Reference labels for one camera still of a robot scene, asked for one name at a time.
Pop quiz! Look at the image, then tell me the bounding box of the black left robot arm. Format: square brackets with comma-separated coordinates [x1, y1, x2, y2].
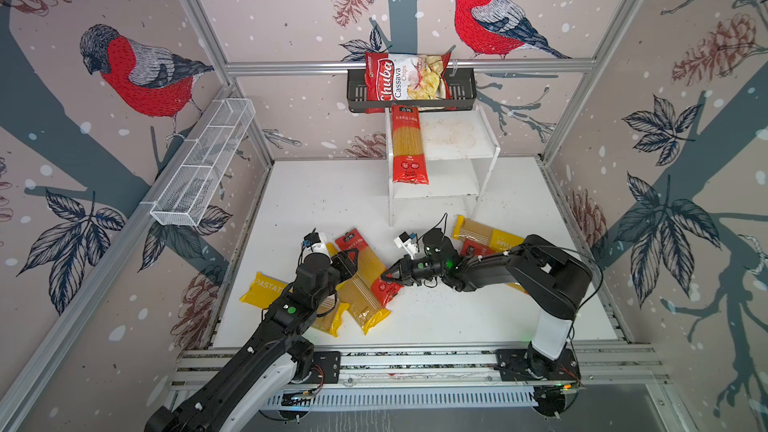
[145, 252, 357, 431]

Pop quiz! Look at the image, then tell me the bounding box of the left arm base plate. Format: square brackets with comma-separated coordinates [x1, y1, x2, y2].
[292, 351, 341, 386]

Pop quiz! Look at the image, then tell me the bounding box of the yellow spaghetti bag lower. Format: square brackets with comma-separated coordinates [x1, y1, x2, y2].
[240, 272, 350, 337]

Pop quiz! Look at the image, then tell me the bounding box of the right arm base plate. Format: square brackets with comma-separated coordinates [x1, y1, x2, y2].
[495, 348, 581, 382]

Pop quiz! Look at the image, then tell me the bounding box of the red cassava chips bag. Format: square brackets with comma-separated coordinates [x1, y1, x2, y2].
[364, 52, 451, 102]

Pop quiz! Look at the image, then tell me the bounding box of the white wire mesh basket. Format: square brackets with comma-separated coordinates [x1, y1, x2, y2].
[150, 98, 255, 227]

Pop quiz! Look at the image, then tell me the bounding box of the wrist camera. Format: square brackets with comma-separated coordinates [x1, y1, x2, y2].
[302, 230, 328, 255]
[394, 232, 420, 259]

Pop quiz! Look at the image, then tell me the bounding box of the white two-tier shelf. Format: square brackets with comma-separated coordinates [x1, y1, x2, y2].
[388, 106, 501, 225]

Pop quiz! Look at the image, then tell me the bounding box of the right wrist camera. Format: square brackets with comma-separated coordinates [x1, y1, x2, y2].
[394, 232, 420, 259]

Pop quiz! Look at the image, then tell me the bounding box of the yellow spaghetti bag upper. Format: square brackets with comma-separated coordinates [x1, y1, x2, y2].
[327, 243, 390, 335]

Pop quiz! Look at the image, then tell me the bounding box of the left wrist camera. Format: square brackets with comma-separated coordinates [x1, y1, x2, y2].
[302, 230, 328, 255]

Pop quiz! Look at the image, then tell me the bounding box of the black wall basket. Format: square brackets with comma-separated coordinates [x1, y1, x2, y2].
[347, 68, 477, 114]

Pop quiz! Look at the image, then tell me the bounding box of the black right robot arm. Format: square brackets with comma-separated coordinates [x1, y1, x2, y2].
[380, 228, 593, 380]

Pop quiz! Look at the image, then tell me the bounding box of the red spaghetti bag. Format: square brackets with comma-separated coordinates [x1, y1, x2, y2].
[460, 236, 523, 257]
[335, 228, 402, 307]
[391, 105, 429, 185]

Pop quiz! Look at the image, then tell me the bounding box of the aluminium mounting rail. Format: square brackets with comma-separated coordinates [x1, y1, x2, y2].
[170, 344, 667, 391]

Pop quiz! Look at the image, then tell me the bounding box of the yellow spaghetti bag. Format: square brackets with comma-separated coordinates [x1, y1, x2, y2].
[451, 215, 524, 252]
[327, 243, 390, 335]
[240, 272, 350, 337]

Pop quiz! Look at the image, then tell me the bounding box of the yellow spaghetti bag right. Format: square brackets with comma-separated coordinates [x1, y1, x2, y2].
[451, 215, 524, 252]

